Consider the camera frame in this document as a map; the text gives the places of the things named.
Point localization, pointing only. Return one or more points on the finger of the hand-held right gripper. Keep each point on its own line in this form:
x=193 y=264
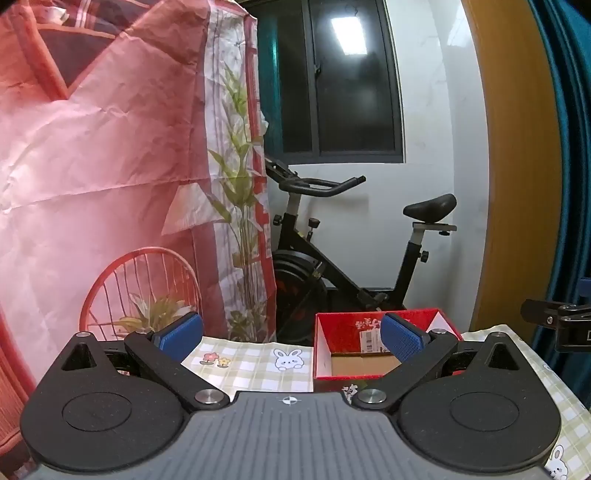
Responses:
x=535 y=308

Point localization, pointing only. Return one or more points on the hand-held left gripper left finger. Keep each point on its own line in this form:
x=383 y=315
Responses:
x=180 y=332

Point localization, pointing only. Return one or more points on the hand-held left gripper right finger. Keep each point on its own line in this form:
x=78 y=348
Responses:
x=404 y=337

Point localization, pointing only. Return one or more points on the red strawberry print box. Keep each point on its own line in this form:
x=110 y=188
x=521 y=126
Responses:
x=351 y=330

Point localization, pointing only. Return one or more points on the green checked tablecloth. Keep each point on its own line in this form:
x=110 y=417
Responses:
x=249 y=364

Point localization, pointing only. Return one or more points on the black exercise bike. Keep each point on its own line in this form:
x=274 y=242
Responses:
x=300 y=277

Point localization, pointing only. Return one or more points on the wooden door panel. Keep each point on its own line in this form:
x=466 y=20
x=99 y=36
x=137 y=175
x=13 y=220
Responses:
x=512 y=184

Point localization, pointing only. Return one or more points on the teal curtain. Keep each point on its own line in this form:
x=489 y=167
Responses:
x=577 y=138

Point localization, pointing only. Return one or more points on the red printed backdrop cloth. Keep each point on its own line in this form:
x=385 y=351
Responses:
x=92 y=161

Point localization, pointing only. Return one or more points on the dark window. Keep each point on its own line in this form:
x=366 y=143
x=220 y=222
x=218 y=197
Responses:
x=351 y=92

